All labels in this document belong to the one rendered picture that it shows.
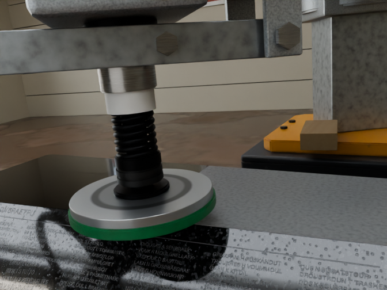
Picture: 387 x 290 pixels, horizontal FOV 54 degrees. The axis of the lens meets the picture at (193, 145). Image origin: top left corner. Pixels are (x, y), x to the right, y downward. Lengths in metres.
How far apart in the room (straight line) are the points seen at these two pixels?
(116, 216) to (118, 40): 0.22
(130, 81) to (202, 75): 6.71
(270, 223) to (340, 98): 0.82
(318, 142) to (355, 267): 0.64
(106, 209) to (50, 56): 0.21
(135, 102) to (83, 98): 8.15
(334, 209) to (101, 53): 0.41
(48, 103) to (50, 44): 8.85
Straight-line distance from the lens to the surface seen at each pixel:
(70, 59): 0.49
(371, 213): 0.62
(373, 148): 1.22
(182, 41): 0.50
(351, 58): 1.34
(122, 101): 0.52
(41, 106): 9.49
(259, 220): 0.59
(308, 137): 1.13
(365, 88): 1.37
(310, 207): 0.63
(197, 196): 0.53
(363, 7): 1.32
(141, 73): 0.52
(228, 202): 0.65
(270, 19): 0.51
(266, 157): 1.24
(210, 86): 7.17
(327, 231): 0.56
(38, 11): 0.45
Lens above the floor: 1.08
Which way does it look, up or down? 13 degrees down
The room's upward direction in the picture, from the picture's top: 5 degrees counter-clockwise
